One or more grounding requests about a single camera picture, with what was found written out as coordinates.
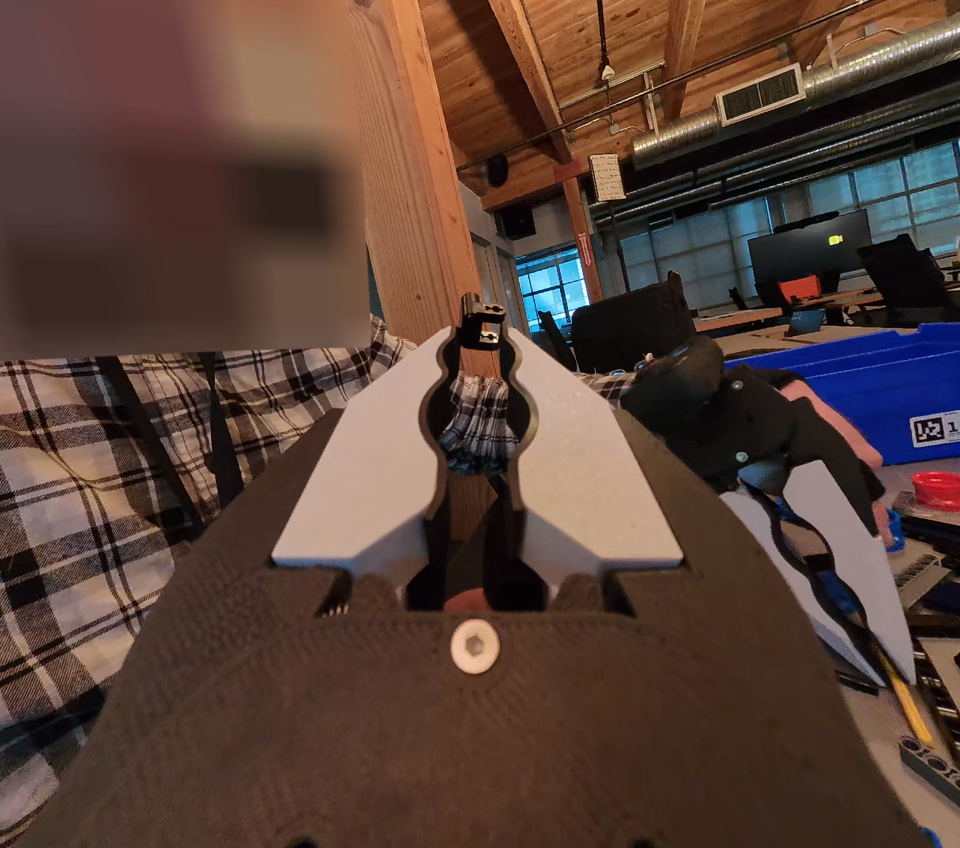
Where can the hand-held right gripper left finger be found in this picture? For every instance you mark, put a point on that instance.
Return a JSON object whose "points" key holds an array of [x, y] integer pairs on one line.
{"points": [[352, 488]]}

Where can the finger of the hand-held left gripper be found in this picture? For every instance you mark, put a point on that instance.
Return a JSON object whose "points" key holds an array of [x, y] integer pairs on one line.
{"points": [[862, 563], [795, 585]]}

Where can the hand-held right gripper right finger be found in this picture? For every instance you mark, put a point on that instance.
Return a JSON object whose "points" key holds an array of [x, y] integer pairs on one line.
{"points": [[600, 488]]}

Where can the yellow axle with black connector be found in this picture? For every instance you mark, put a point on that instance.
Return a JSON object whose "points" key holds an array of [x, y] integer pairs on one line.
{"points": [[911, 705]]}

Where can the small black axle connector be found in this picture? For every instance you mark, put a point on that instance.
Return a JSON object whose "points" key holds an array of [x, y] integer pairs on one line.
{"points": [[480, 330]]}

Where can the person's left forearm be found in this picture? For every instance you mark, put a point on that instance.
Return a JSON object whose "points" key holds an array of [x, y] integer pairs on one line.
{"points": [[600, 384]]}

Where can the person's left hand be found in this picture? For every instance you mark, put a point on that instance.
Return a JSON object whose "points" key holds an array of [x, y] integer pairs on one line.
{"points": [[832, 417]]}

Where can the person's right hand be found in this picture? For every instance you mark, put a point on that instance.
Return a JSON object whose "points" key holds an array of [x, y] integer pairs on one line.
{"points": [[469, 600]]}

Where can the pile of black and blue bricks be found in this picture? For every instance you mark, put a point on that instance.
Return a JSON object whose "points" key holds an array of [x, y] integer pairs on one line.
{"points": [[937, 608]]}

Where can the red wheel hub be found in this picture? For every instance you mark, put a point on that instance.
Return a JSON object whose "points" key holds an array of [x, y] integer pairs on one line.
{"points": [[936, 490]]}

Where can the blue storage bin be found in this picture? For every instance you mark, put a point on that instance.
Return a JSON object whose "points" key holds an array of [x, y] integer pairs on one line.
{"points": [[862, 383]]}

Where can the large black chair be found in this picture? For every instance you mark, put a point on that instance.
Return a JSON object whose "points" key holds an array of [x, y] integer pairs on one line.
{"points": [[634, 327]]}

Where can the orange chair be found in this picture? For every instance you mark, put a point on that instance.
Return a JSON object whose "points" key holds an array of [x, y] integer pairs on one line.
{"points": [[799, 285]]}

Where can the black monitor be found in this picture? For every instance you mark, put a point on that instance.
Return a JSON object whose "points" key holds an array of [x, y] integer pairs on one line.
{"points": [[810, 248]]}

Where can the dark grey long beam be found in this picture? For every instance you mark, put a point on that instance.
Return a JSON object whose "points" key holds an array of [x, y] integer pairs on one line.
{"points": [[930, 762]]}

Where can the black office chair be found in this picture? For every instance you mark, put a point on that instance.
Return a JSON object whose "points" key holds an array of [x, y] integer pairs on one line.
{"points": [[900, 278]]}

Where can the person in plaid shirt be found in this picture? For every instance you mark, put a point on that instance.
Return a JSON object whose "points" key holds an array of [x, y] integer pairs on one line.
{"points": [[75, 488]]}

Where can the white air vent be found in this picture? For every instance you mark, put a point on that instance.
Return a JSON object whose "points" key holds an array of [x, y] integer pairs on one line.
{"points": [[761, 92]]}

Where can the wooden pillar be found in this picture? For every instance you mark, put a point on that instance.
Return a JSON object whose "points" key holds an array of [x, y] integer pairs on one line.
{"points": [[405, 113]]}

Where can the red wall sign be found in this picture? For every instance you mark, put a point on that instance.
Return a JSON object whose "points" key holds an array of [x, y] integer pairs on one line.
{"points": [[585, 248]]}

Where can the white wall chart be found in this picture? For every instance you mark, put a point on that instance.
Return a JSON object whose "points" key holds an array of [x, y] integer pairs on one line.
{"points": [[606, 177]]}

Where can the silver air duct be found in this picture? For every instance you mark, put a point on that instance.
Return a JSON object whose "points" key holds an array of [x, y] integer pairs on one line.
{"points": [[862, 57]]}

